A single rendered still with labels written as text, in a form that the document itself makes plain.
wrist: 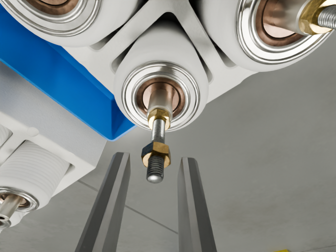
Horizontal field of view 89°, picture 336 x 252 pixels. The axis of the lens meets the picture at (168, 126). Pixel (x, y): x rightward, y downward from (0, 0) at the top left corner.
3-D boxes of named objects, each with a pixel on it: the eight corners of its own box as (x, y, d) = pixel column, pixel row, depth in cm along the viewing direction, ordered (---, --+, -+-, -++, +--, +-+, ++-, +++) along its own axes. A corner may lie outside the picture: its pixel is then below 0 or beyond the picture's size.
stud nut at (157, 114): (174, 113, 14) (174, 119, 13) (167, 128, 15) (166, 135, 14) (151, 106, 14) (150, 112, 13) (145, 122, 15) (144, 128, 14)
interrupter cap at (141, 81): (136, 43, 14) (134, 45, 13) (214, 80, 16) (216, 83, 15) (114, 113, 18) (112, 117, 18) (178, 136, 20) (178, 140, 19)
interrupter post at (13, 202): (5, 196, 28) (-12, 217, 26) (11, 191, 28) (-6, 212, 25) (20, 202, 30) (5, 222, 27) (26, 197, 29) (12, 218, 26)
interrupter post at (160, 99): (154, 82, 16) (151, 100, 13) (177, 92, 17) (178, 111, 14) (145, 103, 17) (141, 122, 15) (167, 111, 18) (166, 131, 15)
